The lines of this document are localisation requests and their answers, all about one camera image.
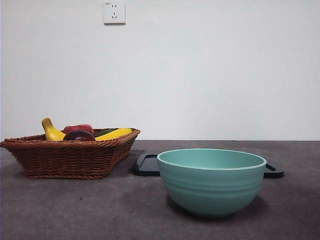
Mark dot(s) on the dark purple plum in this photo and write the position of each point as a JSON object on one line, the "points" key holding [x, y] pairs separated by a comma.
{"points": [[78, 136]]}

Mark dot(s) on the teal ribbed bowl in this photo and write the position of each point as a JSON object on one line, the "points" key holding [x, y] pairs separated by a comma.
{"points": [[210, 190]]}

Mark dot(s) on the black rectangular tray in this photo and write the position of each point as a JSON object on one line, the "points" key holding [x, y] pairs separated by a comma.
{"points": [[145, 167]]}

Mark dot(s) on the green vegetable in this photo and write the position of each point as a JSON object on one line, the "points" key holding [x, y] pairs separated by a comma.
{"points": [[105, 132]]}

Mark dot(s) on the red apple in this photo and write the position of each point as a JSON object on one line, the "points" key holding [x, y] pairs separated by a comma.
{"points": [[77, 127]]}

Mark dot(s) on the brown wicker basket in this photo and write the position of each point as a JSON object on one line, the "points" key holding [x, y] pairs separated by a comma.
{"points": [[67, 160]]}

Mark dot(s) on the yellow banana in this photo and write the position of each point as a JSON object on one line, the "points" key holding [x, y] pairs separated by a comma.
{"points": [[51, 132]]}

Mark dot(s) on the white wall socket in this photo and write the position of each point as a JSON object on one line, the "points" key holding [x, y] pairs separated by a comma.
{"points": [[114, 12]]}

